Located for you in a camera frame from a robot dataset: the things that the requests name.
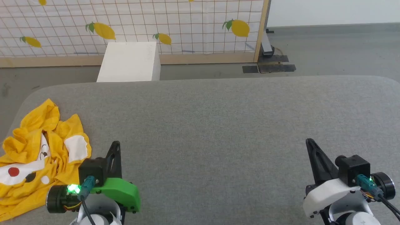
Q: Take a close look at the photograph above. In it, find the grey metal stand foot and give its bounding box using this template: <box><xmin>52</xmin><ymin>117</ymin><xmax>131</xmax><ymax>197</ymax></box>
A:
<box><xmin>261</xmin><ymin>30</ymin><xmax>276</xmax><ymax>57</ymax></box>

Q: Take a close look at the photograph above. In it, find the black floor plate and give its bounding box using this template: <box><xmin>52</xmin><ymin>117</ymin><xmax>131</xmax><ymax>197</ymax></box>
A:
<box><xmin>264</xmin><ymin>55</ymin><xmax>290</xmax><ymax>63</ymax></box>

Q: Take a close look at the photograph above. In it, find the grey fabric sofa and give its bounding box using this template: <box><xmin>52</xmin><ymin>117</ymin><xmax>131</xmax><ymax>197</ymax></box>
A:
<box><xmin>0</xmin><ymin>75</ymin><xmax>400</xmax><ymax>225</ymax></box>

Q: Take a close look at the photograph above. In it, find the left camera cable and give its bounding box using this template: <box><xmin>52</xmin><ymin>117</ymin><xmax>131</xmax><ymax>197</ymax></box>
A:
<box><xmin>77</xmin><ymin>175</ymin><xmax>97</xmax><ymax>225</ymax></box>

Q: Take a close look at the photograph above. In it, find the lemon print grid sheet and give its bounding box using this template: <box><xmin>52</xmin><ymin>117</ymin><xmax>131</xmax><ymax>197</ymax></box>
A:
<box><xmin>0</xmin><ymin>0</ymin><xmax>265</xmax><ymax>57</ymax></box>

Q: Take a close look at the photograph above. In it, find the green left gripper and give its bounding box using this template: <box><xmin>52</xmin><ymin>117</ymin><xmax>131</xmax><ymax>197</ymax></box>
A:
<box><xmin>46</xmin><ymin>141</ymin><xmax>141</xmax><ymax>214</ymax></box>

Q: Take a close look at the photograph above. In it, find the yellow printed garment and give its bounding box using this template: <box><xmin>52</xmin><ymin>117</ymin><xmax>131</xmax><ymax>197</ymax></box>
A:
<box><xmin>0</xmin><ymin>98</ymin><xmax>92</xmax><ymax>222</ymax></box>

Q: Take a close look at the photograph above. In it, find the long black floor mat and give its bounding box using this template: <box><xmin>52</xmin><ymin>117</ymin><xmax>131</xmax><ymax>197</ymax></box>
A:
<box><xmin>258</xmin><ymin>64</ymin><xmax>297</xmax><ymax>73</ymax></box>

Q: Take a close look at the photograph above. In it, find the camera cable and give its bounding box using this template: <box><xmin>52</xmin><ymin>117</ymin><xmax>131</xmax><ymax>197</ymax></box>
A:
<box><xmin>77</xmin><ymin>175</ymin><xmax>97</xmax><ymax>225</ymax></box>
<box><xmin>356</xmin><ymin>174</ymin><xmax>400</xmax><ymax>220</ymax></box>

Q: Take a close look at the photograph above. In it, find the white box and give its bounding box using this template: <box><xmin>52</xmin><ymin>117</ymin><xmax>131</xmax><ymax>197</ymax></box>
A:
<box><xmin>97</xmin><ymin>42</ymin><xmax>161</xmax><ymax>83</ymax></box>

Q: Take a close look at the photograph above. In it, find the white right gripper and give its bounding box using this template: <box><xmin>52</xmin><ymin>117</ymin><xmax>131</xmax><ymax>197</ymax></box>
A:
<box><xmin>302</xmin><ymin>138</ymin><xmax>396</xmax><ymax>218</ymax></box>

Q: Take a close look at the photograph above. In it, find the right camera cable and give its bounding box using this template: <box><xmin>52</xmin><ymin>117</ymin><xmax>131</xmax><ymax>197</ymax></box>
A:
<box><xmin>356</xmin><ymin>174</ymin><xmax>400</xmax><ymax>220</ymax></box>

